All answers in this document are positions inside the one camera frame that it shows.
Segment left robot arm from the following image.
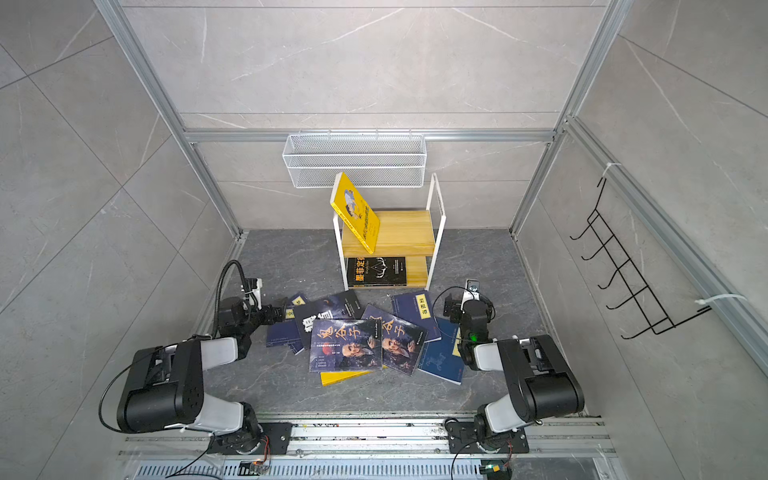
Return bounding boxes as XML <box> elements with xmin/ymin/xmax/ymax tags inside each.
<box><xmin>97</xmin><ymin>297</ymin><xmax>286</xmax><ymax>456</ymax></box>

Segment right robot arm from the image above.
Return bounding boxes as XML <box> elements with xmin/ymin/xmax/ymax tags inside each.
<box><xmin>443</xmin><ymin>291</ymin><xmax>585</xmax><ymax>451</ymax></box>

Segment dark blue book left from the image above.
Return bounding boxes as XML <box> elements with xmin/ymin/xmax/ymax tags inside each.
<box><xmin>266</xmin><ymin>292</ymin><xmax>307</xmax><ymax>355</ymax></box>

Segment blue book yellow label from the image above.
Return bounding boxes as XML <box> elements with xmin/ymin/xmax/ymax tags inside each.
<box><xmin>418</xmin><ymin>317</ymin><xmax>465</xmax><ymax>385</ymax></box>

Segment navy book yellow label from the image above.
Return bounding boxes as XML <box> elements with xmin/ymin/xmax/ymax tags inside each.
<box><xmin>391</xmin><ymin>290</ymin><xmax>442</xmax><ymax>342</ymax></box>

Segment black book white characters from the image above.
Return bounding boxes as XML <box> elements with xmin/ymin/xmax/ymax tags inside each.
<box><xmin>293</xmin><ymin>290</ymin><xmax>364</xmax><ymax>350</ymax></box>

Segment yellow cartoon book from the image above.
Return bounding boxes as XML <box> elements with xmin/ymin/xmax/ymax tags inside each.
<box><xmin>320</xmin><ymin>371</ymin><xmax>370</xmax><ymax>386</ymax></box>

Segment wooden two-tier shelf rack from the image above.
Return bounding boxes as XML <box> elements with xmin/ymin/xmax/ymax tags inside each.
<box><xmin>332</xmin><ymin>174</ymin><xmax>447</xmax><ymax>290</ymax></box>

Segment black book lower shelf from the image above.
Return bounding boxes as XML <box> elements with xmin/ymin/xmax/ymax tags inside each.
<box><xmin>346</xmin><ymin>257</ymin><xmax>407</xmax><ymax>288</ymax></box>

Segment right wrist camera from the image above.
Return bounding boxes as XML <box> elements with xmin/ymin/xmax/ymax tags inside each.
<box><xmin>462</xmin><ymin>279</ymin><xmax>480</xmax><ymax>302</ymax></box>

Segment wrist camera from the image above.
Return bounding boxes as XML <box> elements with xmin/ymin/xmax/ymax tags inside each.
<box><xmin>242</xmin><ymin>277</ymin><xmax>263</xmax><ymax>310</ymax></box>
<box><xmin>462</xmin><ymin>279</ymin><xmax>480</xmax><ymax>302</ymax></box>

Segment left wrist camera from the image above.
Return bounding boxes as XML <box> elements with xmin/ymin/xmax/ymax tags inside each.
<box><xmin>242</xmin><ymin>277</ymin><xmax>263</xmax><ymax>310</ymax></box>

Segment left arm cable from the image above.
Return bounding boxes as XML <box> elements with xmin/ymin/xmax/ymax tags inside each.
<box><xmin>212</xmin><ymin>259</ymin><xmax>250</xmax><ymax>337</ymax></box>

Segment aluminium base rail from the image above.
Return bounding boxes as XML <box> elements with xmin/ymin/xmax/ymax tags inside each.
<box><xmin>112</xmin><ymin>412</ymin><xmax>626</xmax><ymax>479</ymax></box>

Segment white wire mesh basket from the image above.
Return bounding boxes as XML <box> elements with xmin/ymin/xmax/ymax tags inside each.
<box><xmin>282</xmin><ymin>133</ymin><xmax>427</xmax><ymax>189</ymax></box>

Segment black wall hook rack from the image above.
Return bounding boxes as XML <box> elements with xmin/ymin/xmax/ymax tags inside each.
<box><xmin>569</xmin><ymin>178</ymin><xmax>713</xmax><ymax>341</ymax></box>

